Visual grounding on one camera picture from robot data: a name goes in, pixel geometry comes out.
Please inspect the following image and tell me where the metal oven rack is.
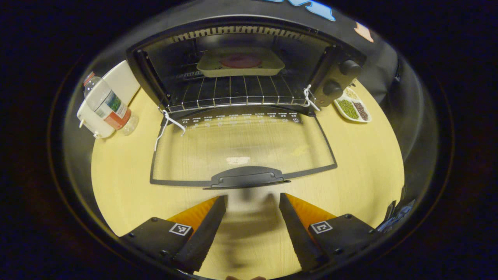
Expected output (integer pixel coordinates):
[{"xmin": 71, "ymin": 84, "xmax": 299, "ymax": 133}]
[{"xmin": 167, "ymin": 73, "xmax": 312, "ymax": 114}]

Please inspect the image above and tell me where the cream food plate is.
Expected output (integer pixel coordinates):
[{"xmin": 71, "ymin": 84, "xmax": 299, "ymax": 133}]
[{"xmin": 196, "ymin": 47, "xmax": 286, "ymax": 78}]

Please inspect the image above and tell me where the white string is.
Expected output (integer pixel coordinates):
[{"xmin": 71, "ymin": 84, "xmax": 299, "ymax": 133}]
[
  {"xmin": 303, "ymin": 84, "xmax": 321, "ymax": 112},
  {"xmin": 154, "ymin": 109, "xmax": 187, "ymax": 152}
]

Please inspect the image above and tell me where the black electric oven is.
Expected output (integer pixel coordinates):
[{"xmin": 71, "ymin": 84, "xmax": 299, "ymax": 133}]
[{"xmin": 126, "ymin": 15, "xmax": 367, "ymax": 191}]

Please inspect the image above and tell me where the white divided bean tray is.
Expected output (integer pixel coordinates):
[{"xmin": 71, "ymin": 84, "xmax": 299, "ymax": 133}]
[{"xmin": 333, "ymin": 87, "xmax": 372, "ymax": 124}]

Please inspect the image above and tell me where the pink ham slice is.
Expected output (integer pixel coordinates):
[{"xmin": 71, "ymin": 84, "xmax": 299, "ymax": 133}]
[{"xmin": 219, "ymin": 53, "xmax": 263, "ymax": 69}]

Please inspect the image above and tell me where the white toaster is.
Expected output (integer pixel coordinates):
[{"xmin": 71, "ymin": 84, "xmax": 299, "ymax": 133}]
[{"xmin": 76, "ymin": 60, "xmax": 141, "ymax": 140}]

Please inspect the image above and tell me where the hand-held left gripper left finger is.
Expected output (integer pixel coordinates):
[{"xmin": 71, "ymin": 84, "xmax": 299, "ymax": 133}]
[{"xmin": 119, "ymin": 195, "xmax": 227, "ymax": 273}]

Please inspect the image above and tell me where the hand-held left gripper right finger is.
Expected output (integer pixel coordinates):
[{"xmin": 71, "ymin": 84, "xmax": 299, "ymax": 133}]
[{"xmin": 279, "ymin": 192, "xmax": 384, "ymax": 272}]

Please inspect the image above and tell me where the clear plastic water bottle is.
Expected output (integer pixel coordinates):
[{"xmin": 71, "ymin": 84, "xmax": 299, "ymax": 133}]
[{"xmin": 82, "ymin": 72, "xmax": 140, "ymax": 136}]

